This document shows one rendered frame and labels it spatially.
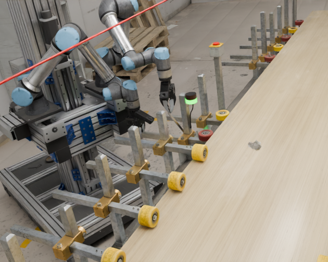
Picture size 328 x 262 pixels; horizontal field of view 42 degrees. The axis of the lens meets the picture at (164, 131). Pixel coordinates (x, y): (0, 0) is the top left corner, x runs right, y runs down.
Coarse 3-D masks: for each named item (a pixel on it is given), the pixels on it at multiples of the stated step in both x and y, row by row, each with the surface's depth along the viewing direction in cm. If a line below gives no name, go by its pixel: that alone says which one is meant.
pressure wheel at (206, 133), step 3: (204, 129) 232; (207, 129) 231; (201, 132) 230; (204, 132) 228; (207, 132) 229; (210, 132) 228; (198, 135) 229; (201, 135) 226; (204, 135) 226; (207, 135) 226; (210, 135) 226; (201, 138) 227; (204, 138) 226; (207, 138) 226
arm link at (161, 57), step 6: (162, 48) 221; (156, 54) 219; (162, 54) 218; (168, 54) 221; (156, 60) 221; (162, 60) 219; (168, 60) 221; (156, 66) 224; (162, 66) 221; (168, 66) 222
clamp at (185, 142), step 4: (192, 132) 239; (180, 136) 237; (184, 136) 236; (188, 136) 235; (192, 136) 239; (180, 140) 233; (184, 140) 232; (180, 144) 234; (184, 144) 233; (188, 144) 236
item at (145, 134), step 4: (144, 132) 250; (148, 132) 249; (152, 132) 248; (144, 136) 249; (148, 136) 248; (152, 136) 246; (156, 136) 245; (172, 136) 240; (176, 136) 239; (176, 140) 239; (188, 140) 235; (192, 140) 234; (196, 140) 232; (192, 144) 235; (204, 144) 231
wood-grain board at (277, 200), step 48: (288, 48) 334; (288, 96) 255; (240, 144) 214; (288, 144) 207; (192, 192) 183; (240, 192) 178; (288, 192) 174; (144, 240) 161; (192, 240) 157; (240, 240) 153; (288, 240) 150
